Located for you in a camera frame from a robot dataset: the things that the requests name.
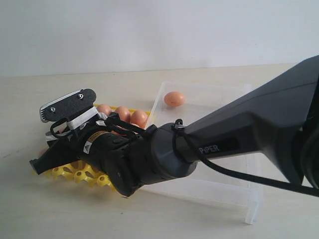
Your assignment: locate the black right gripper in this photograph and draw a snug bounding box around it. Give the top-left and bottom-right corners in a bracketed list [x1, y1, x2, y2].
[29, 124, 140, 180]

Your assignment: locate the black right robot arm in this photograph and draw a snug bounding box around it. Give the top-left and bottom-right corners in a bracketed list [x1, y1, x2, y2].
[30, 56, 319, 197]

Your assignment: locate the yellow plastic egg tray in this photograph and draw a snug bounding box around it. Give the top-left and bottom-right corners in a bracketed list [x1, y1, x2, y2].
[43, 105, 151, 188]

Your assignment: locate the clear plastic bin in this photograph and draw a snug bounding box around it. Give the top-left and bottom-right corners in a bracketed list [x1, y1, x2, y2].
[139, 81, 265, 225]

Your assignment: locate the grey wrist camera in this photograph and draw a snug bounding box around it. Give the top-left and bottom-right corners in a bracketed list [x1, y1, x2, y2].
[39, 89, 96, 123]

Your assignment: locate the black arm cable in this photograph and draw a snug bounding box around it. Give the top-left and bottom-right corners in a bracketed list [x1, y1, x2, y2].
[49, 112, 319, 199]

